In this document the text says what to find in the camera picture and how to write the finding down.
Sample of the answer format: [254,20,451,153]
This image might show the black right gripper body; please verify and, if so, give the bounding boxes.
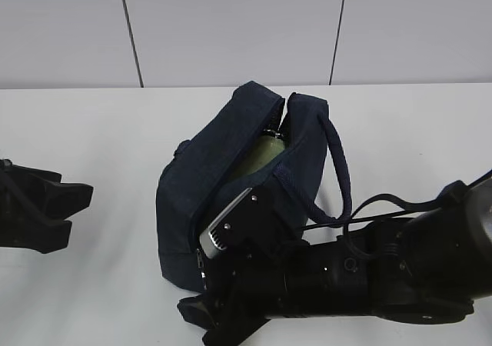
[199,245,300,319]

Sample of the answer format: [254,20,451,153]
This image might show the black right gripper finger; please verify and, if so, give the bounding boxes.
[202,316,269,346]
[177,293,231,325]

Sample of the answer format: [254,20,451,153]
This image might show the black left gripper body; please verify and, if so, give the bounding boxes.
[1,159,64,248]

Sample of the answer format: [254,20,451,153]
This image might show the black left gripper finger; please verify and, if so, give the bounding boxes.
[15,221,72,254]
[42,182,94,220]

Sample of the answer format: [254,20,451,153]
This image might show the silver zipper pull ring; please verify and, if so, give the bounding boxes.
[194,248,208,291]

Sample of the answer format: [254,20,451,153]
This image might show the dark navy fabric lunch bag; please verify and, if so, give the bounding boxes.
[156,82,352,293]

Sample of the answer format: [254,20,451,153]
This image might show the green lid glass food container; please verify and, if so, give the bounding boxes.
[228,129,286,181]

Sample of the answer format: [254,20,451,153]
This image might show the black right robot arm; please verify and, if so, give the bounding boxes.
[178,175,491,345]

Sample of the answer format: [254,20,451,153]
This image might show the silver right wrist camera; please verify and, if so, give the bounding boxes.
[198,187,297,262]

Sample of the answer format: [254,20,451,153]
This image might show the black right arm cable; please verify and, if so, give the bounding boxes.
[295,167,492,262]

